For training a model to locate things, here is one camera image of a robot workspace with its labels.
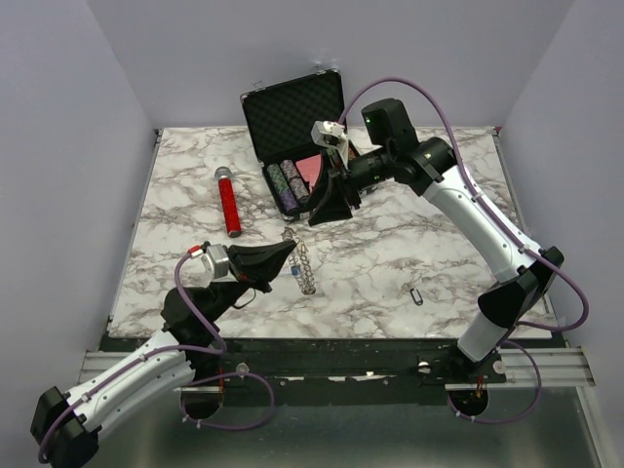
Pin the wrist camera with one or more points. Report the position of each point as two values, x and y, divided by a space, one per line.
214 257
332 135

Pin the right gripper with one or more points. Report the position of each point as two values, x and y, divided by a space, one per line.
331 205

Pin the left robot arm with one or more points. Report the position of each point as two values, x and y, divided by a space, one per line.
209 280

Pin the metal disc with keyrings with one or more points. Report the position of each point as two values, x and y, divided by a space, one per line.
300 256

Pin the pink playing cards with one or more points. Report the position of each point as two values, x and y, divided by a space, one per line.
309 169

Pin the red microphone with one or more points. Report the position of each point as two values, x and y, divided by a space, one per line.
228 201

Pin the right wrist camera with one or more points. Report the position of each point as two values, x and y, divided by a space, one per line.
332 135

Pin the key with black tag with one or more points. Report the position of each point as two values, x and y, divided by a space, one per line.
411 290

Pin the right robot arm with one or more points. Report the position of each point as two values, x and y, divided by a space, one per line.
521 268

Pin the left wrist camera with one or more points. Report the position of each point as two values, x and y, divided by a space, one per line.
214 257

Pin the black poker chip case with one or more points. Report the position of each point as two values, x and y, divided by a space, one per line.
280 118

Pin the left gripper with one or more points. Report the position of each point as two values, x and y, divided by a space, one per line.
258 265

